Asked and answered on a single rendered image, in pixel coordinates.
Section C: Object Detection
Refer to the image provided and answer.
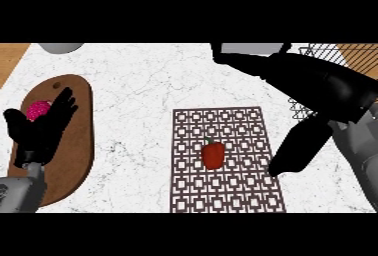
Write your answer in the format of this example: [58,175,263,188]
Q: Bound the red bell pepper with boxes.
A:
[201,136,228,171]

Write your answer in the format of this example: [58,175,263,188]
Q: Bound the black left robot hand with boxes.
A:
[2,86,80,169]

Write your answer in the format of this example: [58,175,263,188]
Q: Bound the brown patterned placemat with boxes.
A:
[170,106,288,214]

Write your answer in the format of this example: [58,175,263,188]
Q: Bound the grey round bowl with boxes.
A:
[37,43,86,55]

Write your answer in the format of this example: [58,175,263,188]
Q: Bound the brown wooden cutting board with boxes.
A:
[8,73,96,208]

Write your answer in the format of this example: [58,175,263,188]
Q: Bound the grey flat appliance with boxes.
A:
[220,43,287,56]

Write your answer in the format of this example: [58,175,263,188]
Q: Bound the pink round fruit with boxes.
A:
[25,100,53,122]

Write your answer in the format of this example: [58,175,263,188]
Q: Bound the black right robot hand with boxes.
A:
[210,43,378,178]

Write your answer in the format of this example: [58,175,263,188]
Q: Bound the black wire basket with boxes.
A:
[287,43,378,120]

